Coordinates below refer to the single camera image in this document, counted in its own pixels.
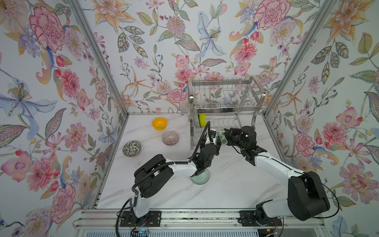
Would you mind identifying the silver two-tier dish rack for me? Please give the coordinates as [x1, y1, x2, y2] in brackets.
[188, 76, 266, 150]

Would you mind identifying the yellow plastic bowl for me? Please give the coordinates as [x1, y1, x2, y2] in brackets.
[152, 117, 167, 130]

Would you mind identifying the pale green glass bowl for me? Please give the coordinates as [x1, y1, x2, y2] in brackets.
[190, 169, 210, 185]

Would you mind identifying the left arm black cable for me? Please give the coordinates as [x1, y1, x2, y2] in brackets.
[115, 121, 211, 237]

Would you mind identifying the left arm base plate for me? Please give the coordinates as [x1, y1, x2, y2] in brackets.
[119, 210, 162, 227]

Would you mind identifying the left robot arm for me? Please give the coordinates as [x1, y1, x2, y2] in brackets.
[132, 138, 222, 218]

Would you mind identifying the green leaf pattern bowl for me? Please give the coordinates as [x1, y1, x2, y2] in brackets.
[216, 130, 227, 146]

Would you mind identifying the aluminium mounting rail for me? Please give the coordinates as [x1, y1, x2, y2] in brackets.
[73, 209, 325, 230]

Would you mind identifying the lime green plastic bowl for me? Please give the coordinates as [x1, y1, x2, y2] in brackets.
[198, 114, 207, 128]

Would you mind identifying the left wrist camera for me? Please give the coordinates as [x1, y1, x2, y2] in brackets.
[208, 129, 217, 143]

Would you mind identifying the speckled dark patterned bowl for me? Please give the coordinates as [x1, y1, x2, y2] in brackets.
[122, 141, 142, 157]

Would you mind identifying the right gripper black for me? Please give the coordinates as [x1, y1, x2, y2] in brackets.
[224, 127, 247, 153]

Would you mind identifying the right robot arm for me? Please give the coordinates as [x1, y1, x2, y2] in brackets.
[224, 126, 330, 224]

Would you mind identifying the purple striped glass bowl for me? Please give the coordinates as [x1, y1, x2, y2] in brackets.
[162, 131, 180, 146]

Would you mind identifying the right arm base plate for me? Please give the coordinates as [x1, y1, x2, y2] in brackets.
[238, 210, 283, 227]

